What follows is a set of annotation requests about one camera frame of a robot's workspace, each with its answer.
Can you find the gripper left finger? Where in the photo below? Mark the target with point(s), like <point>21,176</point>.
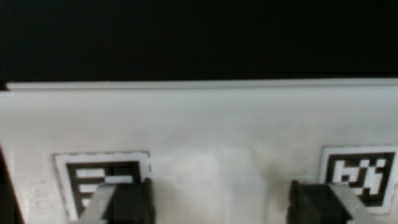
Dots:
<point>120,204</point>

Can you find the white cabinet door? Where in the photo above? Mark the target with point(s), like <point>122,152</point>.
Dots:
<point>232,134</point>

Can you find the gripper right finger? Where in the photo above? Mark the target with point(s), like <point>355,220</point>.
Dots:
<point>325,204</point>

